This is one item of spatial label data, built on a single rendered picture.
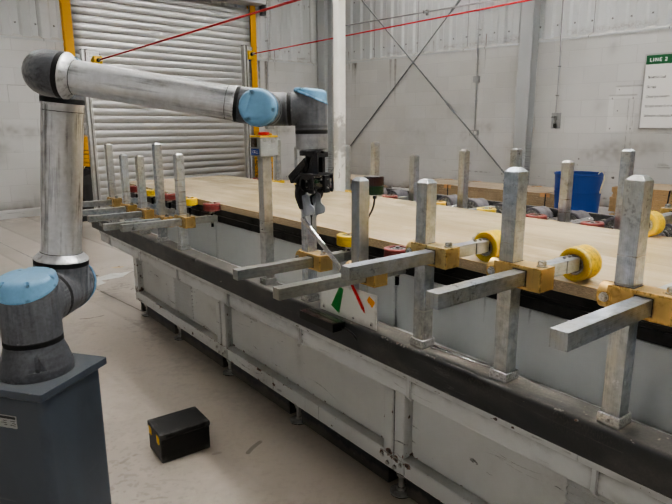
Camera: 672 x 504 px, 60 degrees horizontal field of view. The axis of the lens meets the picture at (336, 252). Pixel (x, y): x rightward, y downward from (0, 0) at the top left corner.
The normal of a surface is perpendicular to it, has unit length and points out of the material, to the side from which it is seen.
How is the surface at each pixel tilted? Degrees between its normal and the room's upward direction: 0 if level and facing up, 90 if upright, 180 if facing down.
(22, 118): 90
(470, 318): 90
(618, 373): 90
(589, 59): 90
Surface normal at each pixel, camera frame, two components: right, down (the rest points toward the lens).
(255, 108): 0.07, 0.22
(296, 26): 0.69, 0.15
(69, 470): 0.96, 0.05
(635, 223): -0.79, 0.14
